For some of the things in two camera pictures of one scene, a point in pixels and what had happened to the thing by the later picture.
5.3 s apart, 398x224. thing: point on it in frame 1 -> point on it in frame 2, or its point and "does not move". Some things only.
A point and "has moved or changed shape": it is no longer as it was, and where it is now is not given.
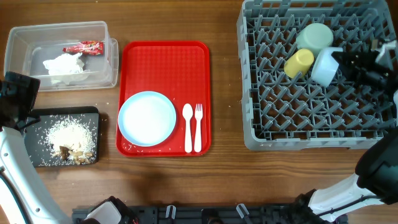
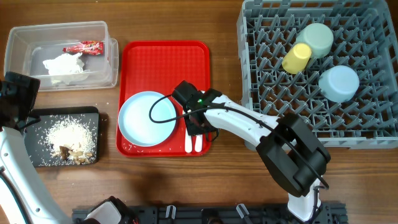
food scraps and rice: x=68 y=140 does not move
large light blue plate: x=147 y=119 does not move
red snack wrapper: x=95 y=48 does not move
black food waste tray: x=68 y=135 does not move
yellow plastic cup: x=296 y=65 has moved or changed shape
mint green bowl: x=314 y=37 does not move
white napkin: x=66 y=69 does not move
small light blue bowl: x=325 y=66 -> x=339 y=83
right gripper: x=360 y=61 -> x=193 y=129
